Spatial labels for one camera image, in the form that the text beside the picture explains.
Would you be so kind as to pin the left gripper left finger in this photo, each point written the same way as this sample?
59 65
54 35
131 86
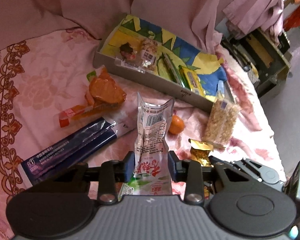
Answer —
127 168

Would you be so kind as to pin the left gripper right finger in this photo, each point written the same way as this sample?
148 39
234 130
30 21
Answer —
175 167

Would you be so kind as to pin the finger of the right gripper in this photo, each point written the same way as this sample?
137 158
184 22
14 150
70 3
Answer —
227 163

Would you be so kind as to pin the white green snack pouch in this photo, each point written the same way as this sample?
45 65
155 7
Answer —
151 175

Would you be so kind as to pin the yellow snack bar packet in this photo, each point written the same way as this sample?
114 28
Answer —
192 80

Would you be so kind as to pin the mixed nut bar packet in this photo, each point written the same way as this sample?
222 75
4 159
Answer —
147 54

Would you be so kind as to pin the dark dried fruit packet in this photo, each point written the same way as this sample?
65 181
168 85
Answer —
129 58

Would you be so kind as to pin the gold foil candy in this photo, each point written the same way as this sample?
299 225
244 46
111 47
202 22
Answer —
200 152

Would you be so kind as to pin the small orange fruit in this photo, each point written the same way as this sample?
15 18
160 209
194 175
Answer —
177 125

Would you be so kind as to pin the dark blue long box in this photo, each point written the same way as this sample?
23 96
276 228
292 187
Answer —
73 149

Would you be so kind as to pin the clear puffed rice packet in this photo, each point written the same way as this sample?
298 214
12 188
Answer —
221 122

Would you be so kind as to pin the orange snack packet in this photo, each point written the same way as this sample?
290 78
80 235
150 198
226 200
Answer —
101 96

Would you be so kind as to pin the dark wooden side table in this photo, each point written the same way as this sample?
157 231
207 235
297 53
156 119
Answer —
266 63

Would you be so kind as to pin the floral pink bed sheet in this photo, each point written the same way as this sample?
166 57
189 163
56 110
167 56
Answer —
40 77

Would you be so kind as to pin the cardboard box with dinosaur towel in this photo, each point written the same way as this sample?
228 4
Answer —
172 52

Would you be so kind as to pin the red hanging decoration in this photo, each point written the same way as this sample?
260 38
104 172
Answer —
293 20

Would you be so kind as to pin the tied mauve curtain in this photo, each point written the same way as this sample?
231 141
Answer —
245 16

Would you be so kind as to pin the pink curtain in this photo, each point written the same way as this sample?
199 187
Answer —
192 20

